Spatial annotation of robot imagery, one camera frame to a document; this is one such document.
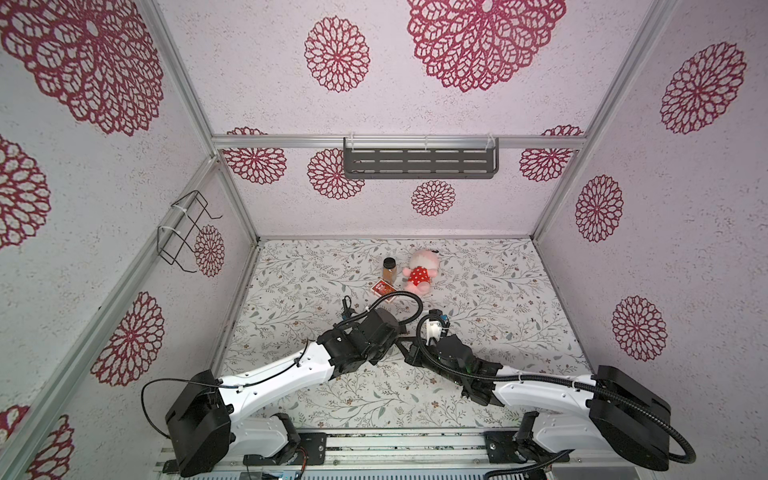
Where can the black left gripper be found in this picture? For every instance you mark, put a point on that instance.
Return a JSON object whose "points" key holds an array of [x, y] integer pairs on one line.
{"points": [[390, 345]]}

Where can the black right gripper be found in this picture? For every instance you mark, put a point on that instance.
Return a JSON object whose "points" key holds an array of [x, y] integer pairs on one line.
{"points": [[414, 355]]}

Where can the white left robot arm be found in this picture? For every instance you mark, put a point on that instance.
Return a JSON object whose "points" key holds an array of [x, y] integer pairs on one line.
{"points": [[212, 417]]}

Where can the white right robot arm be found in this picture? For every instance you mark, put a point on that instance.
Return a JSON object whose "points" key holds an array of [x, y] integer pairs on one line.
{"points": [[607, 411]]}

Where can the red playing card box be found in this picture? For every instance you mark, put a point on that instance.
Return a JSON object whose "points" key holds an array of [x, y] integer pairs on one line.
{"points": [[382, 288]]}

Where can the amber spice jar black lid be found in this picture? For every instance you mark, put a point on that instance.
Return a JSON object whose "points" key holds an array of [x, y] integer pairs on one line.
{"points": [[389, 270]]}

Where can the pink plush toy red dress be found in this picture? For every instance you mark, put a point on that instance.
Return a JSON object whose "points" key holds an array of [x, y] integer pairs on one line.
{"points": [[420, 272]]}

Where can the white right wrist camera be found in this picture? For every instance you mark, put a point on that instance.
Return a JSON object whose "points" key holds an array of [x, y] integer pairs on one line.
{"points": [[437, 327]]}

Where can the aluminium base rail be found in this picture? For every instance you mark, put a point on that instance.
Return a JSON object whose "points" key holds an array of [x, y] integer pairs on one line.
{"points": [[454, 453]]}

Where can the dark grey wall shelf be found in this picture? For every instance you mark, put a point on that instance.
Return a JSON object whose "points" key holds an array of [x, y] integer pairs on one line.
{"points": [[420, 163]]}

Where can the black wire wall rack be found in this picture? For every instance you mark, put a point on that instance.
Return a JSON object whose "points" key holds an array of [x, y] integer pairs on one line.
{"points": [[193, 243]]}

